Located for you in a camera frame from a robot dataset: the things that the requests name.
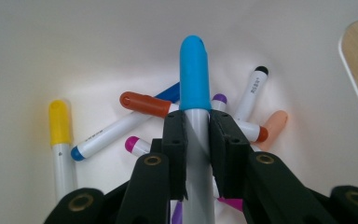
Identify light blue marker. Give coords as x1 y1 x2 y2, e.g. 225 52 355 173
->
178 35 217 224

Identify brown marker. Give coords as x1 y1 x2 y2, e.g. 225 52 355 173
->
119 91 269 144

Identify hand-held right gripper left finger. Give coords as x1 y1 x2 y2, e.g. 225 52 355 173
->
150 110 189 201

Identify peach marker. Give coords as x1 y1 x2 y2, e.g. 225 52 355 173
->
255 110 289 152

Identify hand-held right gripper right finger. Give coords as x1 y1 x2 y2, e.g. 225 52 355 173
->
209 109 256 200

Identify purple marker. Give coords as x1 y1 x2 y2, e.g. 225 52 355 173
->
171 92 228 224

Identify black marker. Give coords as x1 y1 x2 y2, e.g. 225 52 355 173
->
232 65 269 124

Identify yellow marker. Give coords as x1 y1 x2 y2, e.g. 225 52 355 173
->
48 99 78 203

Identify magenta marker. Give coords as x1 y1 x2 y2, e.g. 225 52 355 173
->
124 135 245 213

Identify white plastic bin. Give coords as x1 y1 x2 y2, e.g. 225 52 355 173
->
0 0 358 224

